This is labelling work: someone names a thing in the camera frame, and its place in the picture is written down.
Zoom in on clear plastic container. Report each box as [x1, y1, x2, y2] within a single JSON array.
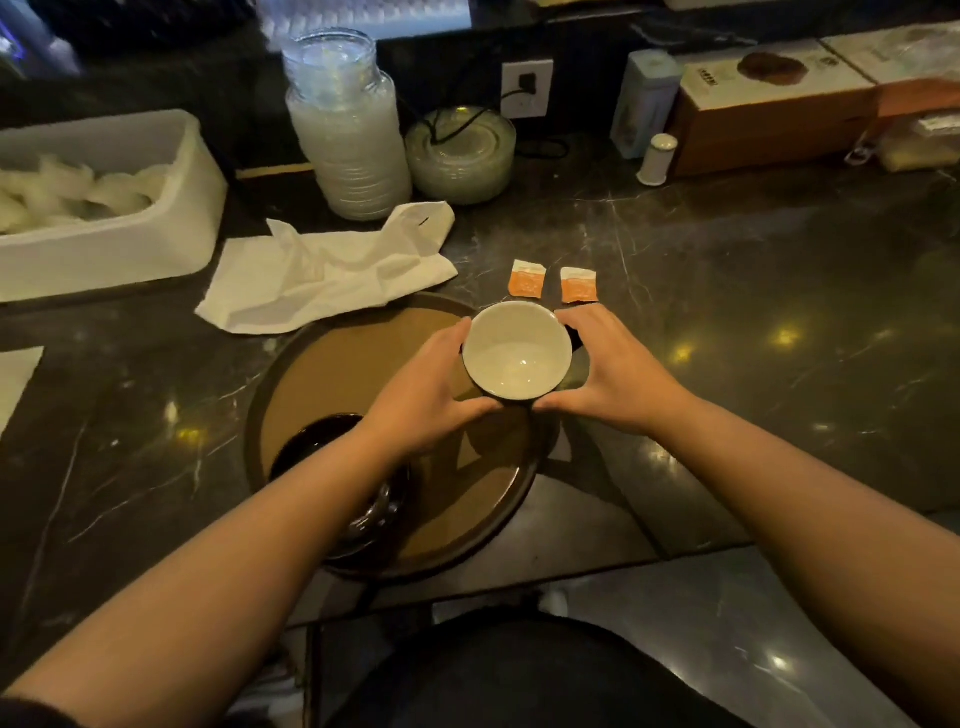
[[873, 112, 960, 174]]

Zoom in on person's black trousers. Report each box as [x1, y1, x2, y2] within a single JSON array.
[[329, 611, 751, 728]]

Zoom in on person's right hand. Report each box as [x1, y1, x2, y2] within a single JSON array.
[[533, 303, 695, 440]]

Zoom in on person's right forearm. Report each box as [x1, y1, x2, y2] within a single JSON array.
[[648, 395, 960, 728]]

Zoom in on grey woven placemat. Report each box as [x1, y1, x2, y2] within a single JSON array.
[[0, 346, 46, 440]]

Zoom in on person's left forearm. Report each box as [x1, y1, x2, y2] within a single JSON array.
[[3, 428, 412, 728]]

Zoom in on black saucer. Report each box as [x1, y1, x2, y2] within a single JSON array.
[[268, 412, 412, 564]]

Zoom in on small white shaker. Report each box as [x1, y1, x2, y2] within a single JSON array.
[[636, 132, 680, 188]]

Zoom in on orange sachet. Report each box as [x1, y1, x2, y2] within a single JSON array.
[[559, 266, 600, 305], [507, 259, 548, 301]]

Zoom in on white napkin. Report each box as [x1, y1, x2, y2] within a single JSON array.
[[194, 200, 460, 337]]

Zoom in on black and white cup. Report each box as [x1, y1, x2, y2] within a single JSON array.
[[461, 300, 583, 403]]

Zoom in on pale rectangular tin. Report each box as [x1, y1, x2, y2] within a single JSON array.
[[609, 49, 685, 161]]

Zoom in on translucent white plastic tub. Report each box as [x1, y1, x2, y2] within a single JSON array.
[[0, 109, 229, 305]]

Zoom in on person's black left sleeve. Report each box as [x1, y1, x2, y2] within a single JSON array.
[[0, 697, 76, 728]]

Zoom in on brown box with white lid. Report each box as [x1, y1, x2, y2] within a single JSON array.
[[665, 38, 880, 179]]

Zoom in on short stack of glass plates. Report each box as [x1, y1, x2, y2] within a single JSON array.
[[404, 106, 519, 208]]

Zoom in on round brown tray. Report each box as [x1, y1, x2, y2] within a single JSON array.
[[243, 292, 560, 583]]

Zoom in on white wall socket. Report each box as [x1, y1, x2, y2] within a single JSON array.
[[500, 59, 556, 121]]

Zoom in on tall stack of glass plates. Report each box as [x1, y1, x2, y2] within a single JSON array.
[[284, 71, 414, 223]]

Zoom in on orange box with white lid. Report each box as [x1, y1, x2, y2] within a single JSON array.
[[821, 20, 960, 121]]

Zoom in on black plug and cable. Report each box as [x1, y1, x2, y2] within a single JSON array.
[[427, 71, 571, 161]]

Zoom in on stack of small glass dishes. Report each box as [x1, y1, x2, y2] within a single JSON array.
[[281, 28, 380, 110]]

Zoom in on person's left hand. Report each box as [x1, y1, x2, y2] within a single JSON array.
[[359, 316, 505, 460]]

